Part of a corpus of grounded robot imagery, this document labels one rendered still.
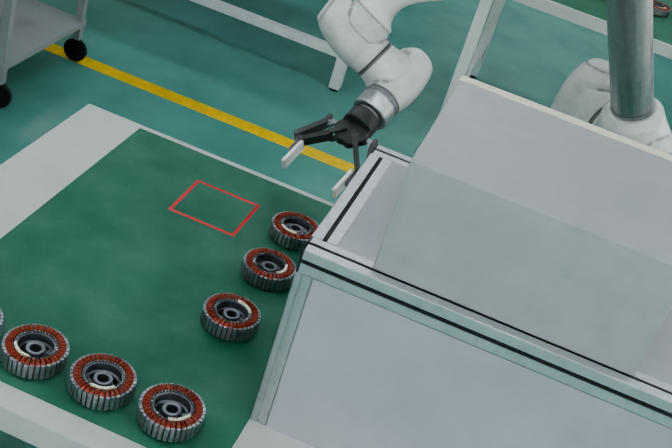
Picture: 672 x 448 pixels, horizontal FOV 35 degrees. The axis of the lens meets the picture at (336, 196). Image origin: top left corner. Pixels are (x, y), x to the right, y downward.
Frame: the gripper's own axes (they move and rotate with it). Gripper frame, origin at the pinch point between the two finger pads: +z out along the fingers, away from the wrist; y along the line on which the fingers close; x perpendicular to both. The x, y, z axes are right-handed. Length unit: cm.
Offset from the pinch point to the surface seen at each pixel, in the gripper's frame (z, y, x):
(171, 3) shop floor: -147, 216, -185
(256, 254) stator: 20.7, -1.6, -3.4
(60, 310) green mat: 59, 11, 14
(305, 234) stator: 7.1, -3.2, -11.0
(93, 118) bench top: 9, 60, -13
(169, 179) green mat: 13.3, 31.4, -11.3
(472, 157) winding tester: 12, -45, 52
